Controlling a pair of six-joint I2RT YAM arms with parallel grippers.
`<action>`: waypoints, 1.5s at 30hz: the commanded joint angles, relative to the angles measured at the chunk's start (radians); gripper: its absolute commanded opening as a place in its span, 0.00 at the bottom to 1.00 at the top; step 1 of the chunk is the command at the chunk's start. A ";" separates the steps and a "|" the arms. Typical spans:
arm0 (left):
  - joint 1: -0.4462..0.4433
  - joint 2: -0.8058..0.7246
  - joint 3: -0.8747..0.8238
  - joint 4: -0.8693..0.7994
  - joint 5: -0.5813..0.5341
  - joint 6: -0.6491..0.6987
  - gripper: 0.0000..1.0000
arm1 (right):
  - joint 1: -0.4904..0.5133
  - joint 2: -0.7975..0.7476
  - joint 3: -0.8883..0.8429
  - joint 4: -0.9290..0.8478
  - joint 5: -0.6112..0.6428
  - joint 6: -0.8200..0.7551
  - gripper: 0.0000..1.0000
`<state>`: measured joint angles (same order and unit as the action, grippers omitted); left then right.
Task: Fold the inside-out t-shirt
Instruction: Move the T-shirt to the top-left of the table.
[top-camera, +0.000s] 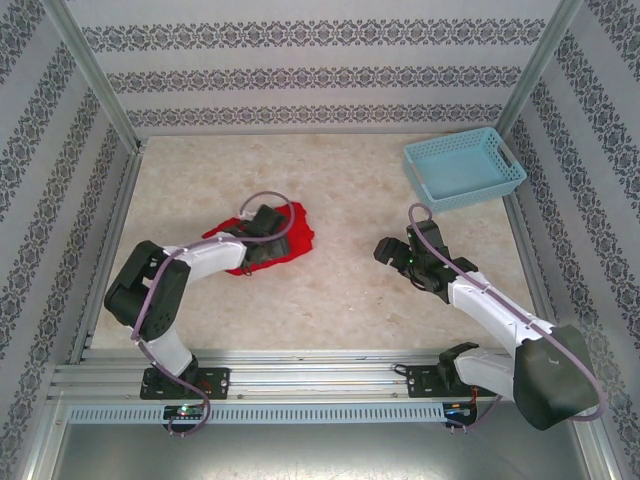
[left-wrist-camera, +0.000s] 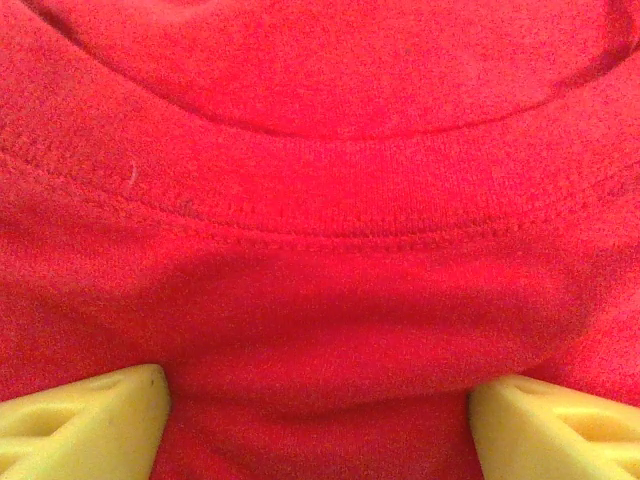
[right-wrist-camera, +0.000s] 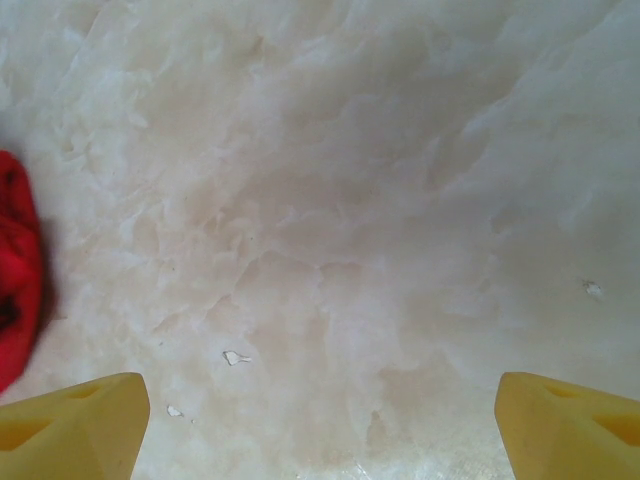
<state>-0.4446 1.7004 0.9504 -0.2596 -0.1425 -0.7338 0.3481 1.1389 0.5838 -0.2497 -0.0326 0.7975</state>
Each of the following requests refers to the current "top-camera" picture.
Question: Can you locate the red t-shirt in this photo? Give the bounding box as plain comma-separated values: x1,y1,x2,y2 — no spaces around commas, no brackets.
201,201,317,277

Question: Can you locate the light blue plastic basket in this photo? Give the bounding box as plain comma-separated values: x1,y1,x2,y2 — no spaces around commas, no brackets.
402,126,528,216

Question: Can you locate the grey sheet metal panel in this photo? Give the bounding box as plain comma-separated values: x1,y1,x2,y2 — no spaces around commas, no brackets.
29,422,614,480

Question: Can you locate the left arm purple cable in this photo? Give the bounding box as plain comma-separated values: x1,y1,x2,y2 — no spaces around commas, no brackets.
130,190,297,439

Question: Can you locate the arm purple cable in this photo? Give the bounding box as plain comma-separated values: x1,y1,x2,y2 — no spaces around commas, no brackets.
130,190,297,439
408,202,610,432

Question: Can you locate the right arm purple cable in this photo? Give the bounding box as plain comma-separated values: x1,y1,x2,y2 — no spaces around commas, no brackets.
408,202,610,432

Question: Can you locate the aluminium table side rail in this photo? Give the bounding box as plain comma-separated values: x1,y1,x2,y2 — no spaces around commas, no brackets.
68,144,147,364
499,144,570,359

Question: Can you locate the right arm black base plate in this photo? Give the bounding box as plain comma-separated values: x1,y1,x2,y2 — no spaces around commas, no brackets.
404,363,498,400

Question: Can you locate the aluminium mounting rail frame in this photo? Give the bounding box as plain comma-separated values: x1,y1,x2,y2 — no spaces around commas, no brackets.
48,348,587,402

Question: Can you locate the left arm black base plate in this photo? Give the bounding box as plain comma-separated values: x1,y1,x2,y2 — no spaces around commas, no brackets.
139,367,232,401

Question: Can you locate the grey slotted cable duct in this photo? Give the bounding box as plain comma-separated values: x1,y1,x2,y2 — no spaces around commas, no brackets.
67,403,447,424

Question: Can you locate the aluminium corner post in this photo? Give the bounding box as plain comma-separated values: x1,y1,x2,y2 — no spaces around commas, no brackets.
42,0,145,152
492,0,585,147

